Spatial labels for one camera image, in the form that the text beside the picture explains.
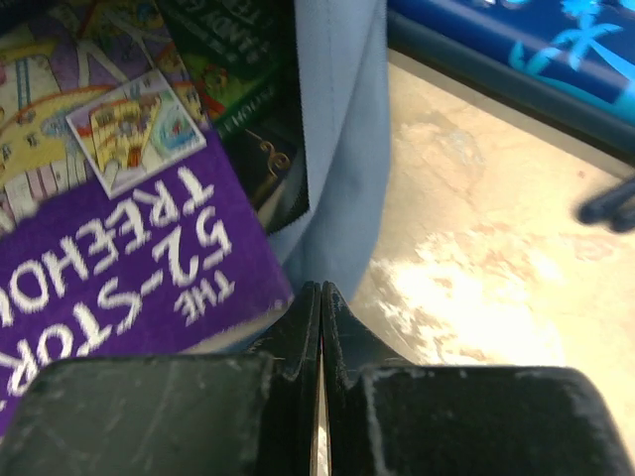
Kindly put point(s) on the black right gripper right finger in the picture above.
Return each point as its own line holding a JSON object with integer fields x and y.
{"x": 389, "y": 416}

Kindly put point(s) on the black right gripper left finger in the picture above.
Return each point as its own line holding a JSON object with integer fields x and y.
{"x": 254, "y": 412}

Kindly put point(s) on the green storey treehouse book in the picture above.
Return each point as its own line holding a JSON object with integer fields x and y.
{"x": 241, "y": 56}

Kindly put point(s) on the purple storey treehouse book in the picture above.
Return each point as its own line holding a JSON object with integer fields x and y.
{"x": 124, "y": 229}

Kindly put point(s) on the blue dinosaur pencil case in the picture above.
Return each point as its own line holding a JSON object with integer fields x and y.
{"x": 571, "y": 63}

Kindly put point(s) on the blue student backpack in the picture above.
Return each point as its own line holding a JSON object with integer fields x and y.
{"x": 343, "y": 66}

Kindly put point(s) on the Tale of Two Cities book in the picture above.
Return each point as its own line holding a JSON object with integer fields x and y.
{"x": 269, "y": 160}

